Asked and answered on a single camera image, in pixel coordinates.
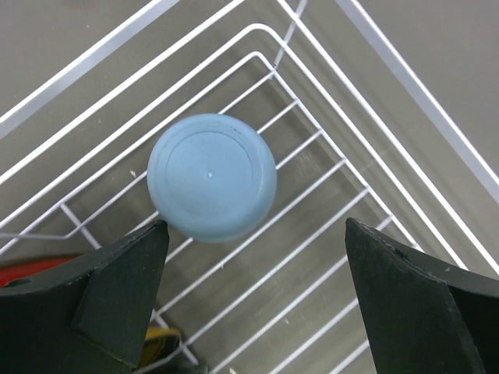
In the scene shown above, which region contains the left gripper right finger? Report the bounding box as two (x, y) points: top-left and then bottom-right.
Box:
(345, 218), (498, 373)

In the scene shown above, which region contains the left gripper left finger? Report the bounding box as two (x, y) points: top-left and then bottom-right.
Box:
(1, 220), (169, 373)

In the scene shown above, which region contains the red floral bowl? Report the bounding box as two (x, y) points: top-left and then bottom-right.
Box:
(1, 254), (80, 287)

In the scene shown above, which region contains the light blue cup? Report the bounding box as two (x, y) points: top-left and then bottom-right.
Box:
(147, 113), (278, 243)

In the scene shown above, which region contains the black gold plate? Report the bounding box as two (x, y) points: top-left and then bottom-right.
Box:
(138, 326), (182, 369)

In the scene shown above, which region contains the white wire dish rack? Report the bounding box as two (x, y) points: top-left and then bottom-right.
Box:
(1, 1), (498, 373)

